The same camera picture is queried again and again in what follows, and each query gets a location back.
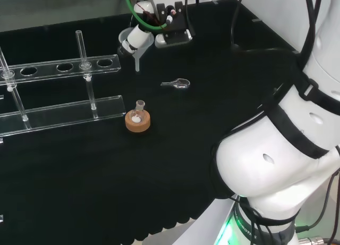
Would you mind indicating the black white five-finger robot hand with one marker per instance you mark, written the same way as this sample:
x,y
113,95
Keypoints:
x,y
175,24

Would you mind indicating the translucent white plastic funnel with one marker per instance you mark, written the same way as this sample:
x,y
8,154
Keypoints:
x,y
137,61

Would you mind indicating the clear glass weighing funnel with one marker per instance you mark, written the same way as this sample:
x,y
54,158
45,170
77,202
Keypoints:
x,y
180,83

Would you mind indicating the clear acrylic funnel stand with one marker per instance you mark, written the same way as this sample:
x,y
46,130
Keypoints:
x,y
66,113

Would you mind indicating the small round-bottom glass flask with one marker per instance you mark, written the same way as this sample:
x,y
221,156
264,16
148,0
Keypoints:
x,y
138,106

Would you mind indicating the black bench cloth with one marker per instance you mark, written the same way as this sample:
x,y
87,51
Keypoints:
x,y
106,181

